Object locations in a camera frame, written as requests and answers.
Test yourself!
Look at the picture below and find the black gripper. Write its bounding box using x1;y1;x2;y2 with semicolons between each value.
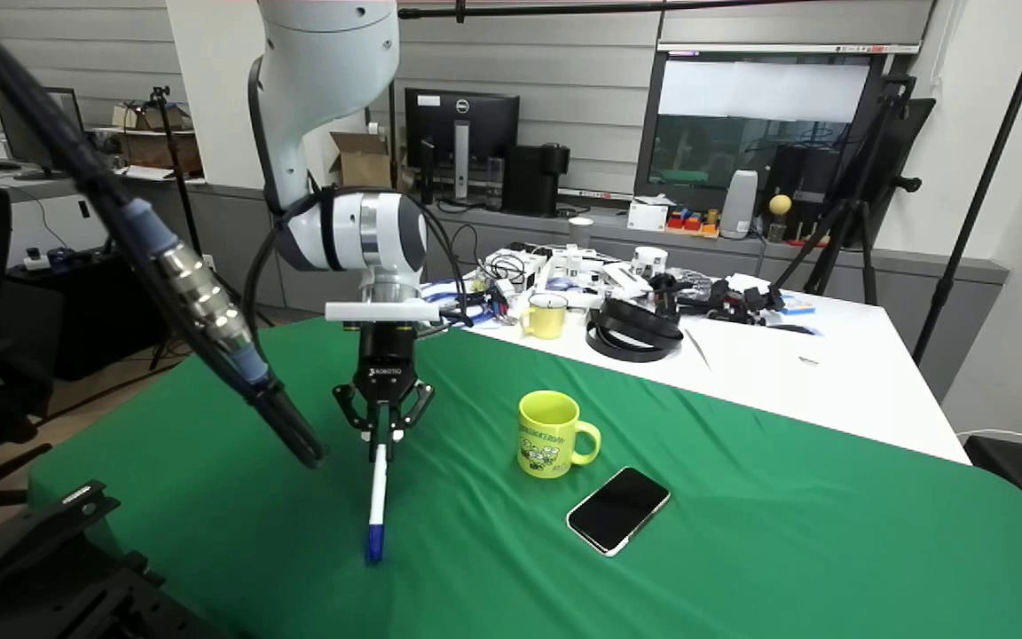
329;321;436;448

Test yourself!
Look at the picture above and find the white marker with blue cap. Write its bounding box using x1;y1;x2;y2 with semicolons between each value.
361;438;394;570

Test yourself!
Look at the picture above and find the yellow cartoon mug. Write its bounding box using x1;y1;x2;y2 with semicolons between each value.
514;386;606;484

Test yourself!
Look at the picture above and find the small yellow cup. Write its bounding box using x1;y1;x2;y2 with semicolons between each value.
517;296;573;345

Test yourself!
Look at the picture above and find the white parts tray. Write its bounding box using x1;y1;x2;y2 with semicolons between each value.
463;241;656;312

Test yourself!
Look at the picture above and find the open cardboard box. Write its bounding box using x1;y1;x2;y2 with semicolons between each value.
327;127;399;191

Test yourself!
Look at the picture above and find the black smartphone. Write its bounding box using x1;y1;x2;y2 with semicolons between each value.
564;465;674;562

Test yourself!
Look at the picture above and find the black computer box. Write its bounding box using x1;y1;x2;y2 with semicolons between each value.
502;141;575;219

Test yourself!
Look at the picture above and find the black computer monitor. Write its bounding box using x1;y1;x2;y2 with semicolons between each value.
400;86;522;207

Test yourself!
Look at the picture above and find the white box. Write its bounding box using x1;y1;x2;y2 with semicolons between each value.
626;191;674;236

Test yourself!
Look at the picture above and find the black flat clamp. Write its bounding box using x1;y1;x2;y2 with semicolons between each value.
12;476;123;542

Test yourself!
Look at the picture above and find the red orange tray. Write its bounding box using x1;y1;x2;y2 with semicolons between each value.
663;207;725;239

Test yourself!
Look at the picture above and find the green table cloth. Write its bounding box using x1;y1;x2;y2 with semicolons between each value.
24;316;1022;639

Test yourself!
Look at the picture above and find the white cylinder speaker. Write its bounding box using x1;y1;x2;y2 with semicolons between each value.
716;167;764;241

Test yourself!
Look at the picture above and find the large dark display screen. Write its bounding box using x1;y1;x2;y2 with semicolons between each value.
640;48;896;229

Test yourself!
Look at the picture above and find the black light stand pole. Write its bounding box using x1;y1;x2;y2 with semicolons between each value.
912;0;1022;367

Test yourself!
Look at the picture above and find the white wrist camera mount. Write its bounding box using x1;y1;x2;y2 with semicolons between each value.
324;296;451;327

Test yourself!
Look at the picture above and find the blue cable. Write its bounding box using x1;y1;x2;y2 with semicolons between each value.
419;282;503;327

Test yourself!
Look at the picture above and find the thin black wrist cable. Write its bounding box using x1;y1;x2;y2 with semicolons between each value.
237;51;467;342

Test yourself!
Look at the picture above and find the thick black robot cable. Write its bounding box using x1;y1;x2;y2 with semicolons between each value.
0;0;327;474

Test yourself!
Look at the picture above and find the black coiled strap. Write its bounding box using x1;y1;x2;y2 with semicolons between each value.
582;296;685;367

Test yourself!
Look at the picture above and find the black camera gear pile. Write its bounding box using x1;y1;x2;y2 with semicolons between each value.
650;269;780;327

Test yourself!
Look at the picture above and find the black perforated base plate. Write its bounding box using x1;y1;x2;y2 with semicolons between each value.
0;518;221;639

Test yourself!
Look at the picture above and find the black camera tripod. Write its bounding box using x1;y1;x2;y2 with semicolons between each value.
770;74;931;308

